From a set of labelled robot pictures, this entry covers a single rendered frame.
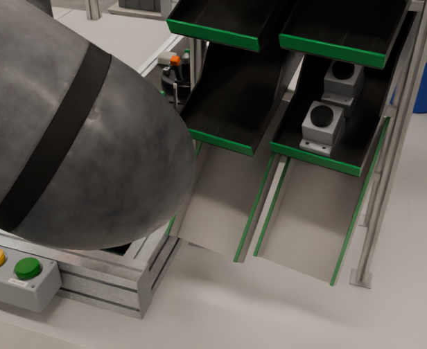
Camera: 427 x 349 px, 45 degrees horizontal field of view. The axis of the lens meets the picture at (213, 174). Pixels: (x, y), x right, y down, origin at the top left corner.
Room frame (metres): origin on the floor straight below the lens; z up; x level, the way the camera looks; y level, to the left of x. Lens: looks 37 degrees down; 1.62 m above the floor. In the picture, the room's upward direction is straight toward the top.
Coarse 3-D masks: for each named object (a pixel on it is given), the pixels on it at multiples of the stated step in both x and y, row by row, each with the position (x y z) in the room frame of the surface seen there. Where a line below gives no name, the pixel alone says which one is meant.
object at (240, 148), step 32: (288, 0) 0.84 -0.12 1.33; (224, 64) 0.78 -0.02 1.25; (256, 64) 0.76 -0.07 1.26; (288, 64) 0.71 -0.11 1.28; (192, 96) 0.71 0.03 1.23; (224, 96) 0.72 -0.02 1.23; (256, 96) 0.70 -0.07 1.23; (192, 128) 0.67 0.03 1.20; (224, 128) 0.66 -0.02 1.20; (256, 128) 0.65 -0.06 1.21
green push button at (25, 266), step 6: (24, 258) 0.61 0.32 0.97; (30, 258) 0.61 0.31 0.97; (18, 264) 0.60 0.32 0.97; (24, 264) 0.60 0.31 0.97; (30, 264) 0.60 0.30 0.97; (36, 264) 0.60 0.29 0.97; (18, 270) 0.58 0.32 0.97; (24, 270) 0.58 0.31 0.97; (30, 270) 0.58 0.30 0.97; (36, 270) 0.59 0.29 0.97; (18, 276) 0.58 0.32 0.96; (24, 276) 0.58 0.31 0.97; (30, 276) 0.58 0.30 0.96
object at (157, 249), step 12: (180, 36) 1.60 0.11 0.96; (168, 48) 1.50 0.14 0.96; (156, 60) 1.42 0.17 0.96; (144, 72) 1.34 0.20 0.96; (144, 240) 0.67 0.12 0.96; (156, 240) 0.67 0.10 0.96; (168, 240) 0.70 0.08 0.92; (180, 240) 0.76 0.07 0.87; (132, 252) 0.64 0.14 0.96; (144, 252) 0.64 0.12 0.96; (156, 252) 0.65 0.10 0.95; (168, 252) 0.70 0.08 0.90; (156, 264) 0.65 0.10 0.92; (168, 264) 0.70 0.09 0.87; (156, 276) 0.64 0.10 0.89; (156, 288) 0.64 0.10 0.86
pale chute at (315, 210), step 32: (384, 128) 0.67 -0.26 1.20; (288, 160) 0.68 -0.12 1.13; (288, 192) 0.67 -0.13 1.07; (320, 192) 0.66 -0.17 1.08; (352, 192) 0.64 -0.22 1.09; (288, 224) 0.63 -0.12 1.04; (320, 224) 0.62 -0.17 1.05; (352, 224) 0.58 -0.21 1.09; (256, 256) 0.58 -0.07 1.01; (288, 256) 0.59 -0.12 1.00; (320, 256) 0.58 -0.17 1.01
